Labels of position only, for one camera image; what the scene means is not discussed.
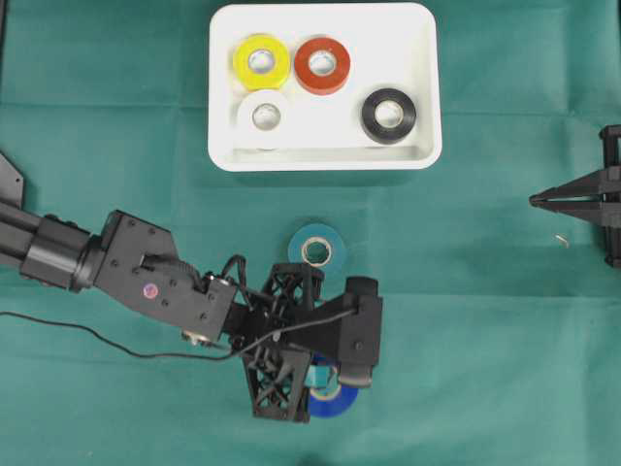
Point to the green table cloth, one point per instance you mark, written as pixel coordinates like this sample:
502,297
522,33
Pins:
499,346

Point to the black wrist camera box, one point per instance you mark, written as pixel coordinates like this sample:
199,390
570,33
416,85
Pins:
352,339

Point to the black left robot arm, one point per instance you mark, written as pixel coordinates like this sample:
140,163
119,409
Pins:
137,264

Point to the red tape roll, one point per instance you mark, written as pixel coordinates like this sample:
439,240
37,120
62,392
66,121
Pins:
322,65

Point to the white plastic tray case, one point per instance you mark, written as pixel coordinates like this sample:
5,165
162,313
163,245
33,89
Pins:
390,45

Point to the white tape roll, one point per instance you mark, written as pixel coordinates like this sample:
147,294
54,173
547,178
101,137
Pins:
263,112

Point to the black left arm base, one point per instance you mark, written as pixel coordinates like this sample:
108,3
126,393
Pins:
11,183

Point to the small metal clip scrap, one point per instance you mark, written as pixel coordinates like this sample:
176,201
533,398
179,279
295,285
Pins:
563,241

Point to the yellow tape roll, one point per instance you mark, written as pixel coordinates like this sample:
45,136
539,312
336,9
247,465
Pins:
261,61

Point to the black tape roll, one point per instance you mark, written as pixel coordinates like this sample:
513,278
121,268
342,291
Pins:
388,115

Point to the teal green tape roll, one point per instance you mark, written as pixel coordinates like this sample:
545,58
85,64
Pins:
320,246

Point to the blue tape roll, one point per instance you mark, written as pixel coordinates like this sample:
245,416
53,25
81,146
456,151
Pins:
327,403

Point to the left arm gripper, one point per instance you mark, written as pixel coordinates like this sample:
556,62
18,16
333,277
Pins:
277,373

